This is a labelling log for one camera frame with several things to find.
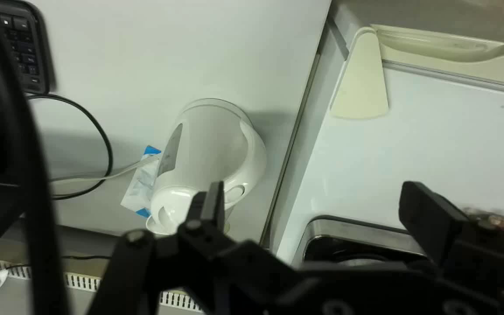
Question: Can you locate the white mini fridge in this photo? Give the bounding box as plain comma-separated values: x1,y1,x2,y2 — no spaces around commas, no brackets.
259,0,504,267

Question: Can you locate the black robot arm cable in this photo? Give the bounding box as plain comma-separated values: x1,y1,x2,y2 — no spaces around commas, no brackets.
0,0,70,315

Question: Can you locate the black computer keyboard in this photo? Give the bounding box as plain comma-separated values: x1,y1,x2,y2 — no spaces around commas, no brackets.
0,0,55,97

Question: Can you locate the cream fridge corner tab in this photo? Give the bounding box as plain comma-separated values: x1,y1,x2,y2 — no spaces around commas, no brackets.
329,24,392,122

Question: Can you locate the white electric kettle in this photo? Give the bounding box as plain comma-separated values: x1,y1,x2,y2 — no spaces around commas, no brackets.
144,95,270,237

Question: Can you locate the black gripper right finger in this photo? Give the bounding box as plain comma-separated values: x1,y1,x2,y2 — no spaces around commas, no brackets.
398,179,471,265

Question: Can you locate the white kettle power cord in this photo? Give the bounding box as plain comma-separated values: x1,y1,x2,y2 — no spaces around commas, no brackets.
46,160,144,185

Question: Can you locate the blue and white packet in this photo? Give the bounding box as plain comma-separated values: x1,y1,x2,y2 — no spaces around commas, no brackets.
119,143,165,220

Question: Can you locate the cream long fridge handle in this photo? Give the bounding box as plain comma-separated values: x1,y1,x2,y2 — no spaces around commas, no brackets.
373,22,504,64

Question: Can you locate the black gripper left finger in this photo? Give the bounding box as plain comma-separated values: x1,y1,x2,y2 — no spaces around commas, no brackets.
184,178,228,235

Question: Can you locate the black and silver coffeemaker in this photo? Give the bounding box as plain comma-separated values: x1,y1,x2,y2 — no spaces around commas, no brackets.
303,213,436,270

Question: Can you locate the thin black monitor cable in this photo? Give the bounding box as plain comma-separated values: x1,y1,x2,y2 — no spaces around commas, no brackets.
28,92,116,202

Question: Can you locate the white baseboard heater grille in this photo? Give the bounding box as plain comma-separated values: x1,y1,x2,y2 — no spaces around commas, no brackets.
0,255,203,315

